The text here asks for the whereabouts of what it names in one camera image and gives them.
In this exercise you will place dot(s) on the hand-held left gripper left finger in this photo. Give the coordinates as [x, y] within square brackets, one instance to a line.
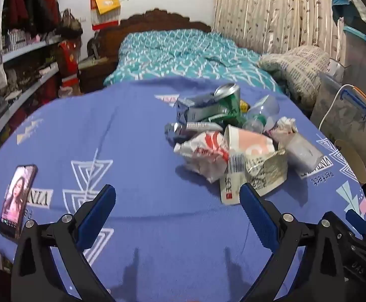
[96, 218]

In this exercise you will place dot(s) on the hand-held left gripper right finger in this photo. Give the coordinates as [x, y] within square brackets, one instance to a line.
[258, 217]

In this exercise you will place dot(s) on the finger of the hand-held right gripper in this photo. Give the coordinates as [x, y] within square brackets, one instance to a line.
[357, 223]

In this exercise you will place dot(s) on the beige round waste bin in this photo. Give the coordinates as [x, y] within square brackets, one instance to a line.
[352, 160]

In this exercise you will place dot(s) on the silver toothpaste tube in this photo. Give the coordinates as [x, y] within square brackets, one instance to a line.
[198, 126]

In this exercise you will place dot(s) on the green white toothpaste box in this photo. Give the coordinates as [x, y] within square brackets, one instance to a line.
[195, 107]

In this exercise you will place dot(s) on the white barcode carton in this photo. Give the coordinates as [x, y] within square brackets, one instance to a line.
[233, 181]

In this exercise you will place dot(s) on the crumpled beige printed carton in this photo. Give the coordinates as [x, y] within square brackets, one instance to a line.
[267, 170]

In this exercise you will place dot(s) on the orange white paper cup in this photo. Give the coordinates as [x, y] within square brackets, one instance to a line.
[249, 141]

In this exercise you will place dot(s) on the white plastic cup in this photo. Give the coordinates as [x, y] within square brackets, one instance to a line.
[302, 152]

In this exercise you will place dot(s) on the smartphone with lit screen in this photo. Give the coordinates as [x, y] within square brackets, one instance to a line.
[16, 201]

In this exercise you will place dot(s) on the crumpled red white wrapper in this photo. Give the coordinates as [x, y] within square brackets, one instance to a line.
[201, 151]

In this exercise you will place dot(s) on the blue printed blanket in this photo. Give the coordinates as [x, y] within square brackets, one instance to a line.
[132, 138]

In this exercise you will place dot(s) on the crumpled white paper ball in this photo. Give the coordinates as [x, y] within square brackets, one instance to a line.
[283, 126]

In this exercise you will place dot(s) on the small yellow wrapper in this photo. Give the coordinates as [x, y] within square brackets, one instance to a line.
[244, 105]

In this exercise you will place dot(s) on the green drink can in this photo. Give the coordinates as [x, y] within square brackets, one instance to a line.
[233, 103]

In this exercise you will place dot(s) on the dark wooden nightstand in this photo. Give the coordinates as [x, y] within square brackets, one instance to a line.
[93, 74]

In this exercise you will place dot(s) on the patterned beige pillow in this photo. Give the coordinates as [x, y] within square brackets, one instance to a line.
[299, 66]

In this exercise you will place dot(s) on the white plastic appliance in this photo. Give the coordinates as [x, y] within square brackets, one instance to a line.
[335, 67]

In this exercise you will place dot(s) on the red bag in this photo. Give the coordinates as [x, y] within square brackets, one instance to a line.
[68, 63]

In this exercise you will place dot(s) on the grey shelf unit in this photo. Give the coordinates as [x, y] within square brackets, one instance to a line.
[22, 78]

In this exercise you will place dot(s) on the dark wooden headboard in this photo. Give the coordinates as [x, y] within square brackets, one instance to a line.
[107, 41]

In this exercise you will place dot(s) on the teal patterned quilt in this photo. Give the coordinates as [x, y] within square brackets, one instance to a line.
[176, 53]

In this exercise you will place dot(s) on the brown handbag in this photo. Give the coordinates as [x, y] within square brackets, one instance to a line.
[69, 23]

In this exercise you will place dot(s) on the beige leaf print curtain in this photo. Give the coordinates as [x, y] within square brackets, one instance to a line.
[264, 9]

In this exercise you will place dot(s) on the hanging dark red clothes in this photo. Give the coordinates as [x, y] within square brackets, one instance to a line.
[28, 6]

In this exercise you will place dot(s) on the teal cloth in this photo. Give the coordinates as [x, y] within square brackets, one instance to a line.
[343, 0]

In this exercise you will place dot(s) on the red white wall calendar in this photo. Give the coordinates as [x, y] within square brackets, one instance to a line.
[102, 22]

